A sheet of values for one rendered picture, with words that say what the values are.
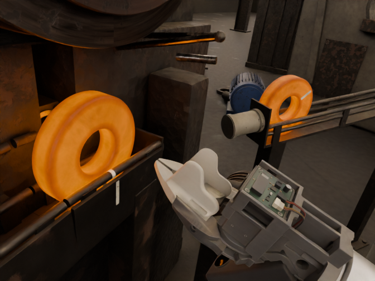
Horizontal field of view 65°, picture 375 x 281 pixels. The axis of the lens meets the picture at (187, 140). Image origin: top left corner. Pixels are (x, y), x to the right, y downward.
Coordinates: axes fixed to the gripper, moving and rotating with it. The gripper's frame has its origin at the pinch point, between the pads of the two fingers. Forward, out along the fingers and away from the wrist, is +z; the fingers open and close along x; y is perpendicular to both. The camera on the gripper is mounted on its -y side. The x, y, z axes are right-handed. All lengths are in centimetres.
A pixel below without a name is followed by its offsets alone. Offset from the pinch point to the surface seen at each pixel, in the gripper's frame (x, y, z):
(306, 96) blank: -53, 2, -9
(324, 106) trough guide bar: -67, -2, -15
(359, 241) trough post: -104, -56, -67
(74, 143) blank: 4.1, -1.2, 10.3
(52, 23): 7.6, 12.9, 12.1
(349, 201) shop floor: -136, -59, -62
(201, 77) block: -24.7, 2.5, 8.9
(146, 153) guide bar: -7.5, -5.9, 6.1
